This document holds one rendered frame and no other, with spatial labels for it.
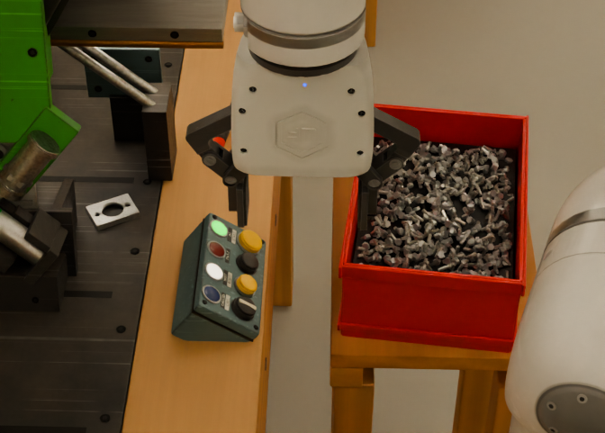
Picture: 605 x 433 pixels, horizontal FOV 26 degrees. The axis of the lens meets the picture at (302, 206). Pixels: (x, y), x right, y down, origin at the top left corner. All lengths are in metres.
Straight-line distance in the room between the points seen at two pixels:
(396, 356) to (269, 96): 0.72
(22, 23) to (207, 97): 0.44
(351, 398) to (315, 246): 1.25
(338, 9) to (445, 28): 2.69
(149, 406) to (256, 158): 0.51
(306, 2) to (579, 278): 0.26
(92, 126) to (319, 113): 0.87
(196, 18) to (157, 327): 0.35
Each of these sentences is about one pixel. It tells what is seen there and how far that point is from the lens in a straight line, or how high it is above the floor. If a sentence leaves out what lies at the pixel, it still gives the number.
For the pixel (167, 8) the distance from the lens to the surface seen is 1.53.
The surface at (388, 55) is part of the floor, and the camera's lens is 3.42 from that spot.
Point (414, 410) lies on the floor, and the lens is 2.55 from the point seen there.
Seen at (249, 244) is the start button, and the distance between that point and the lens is 1.50.
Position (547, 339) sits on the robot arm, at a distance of 0.89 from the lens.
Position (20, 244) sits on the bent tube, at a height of 0.98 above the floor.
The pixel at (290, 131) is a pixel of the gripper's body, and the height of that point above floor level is 1.39.
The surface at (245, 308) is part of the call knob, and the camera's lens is 1.42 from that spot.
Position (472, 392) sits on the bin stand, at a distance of 2.06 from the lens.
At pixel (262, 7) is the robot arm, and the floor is 1.50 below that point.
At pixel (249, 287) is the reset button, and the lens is 1.45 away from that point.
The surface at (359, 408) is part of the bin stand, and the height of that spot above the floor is 0.70.
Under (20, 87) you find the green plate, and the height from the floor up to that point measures 1.13.
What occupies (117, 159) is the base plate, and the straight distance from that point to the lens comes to 1.68.
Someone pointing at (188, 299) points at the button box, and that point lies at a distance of 1.44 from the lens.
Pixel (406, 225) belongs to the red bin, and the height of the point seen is 0.89.
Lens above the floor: 1.96
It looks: 42 degrees down
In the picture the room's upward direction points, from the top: straight up
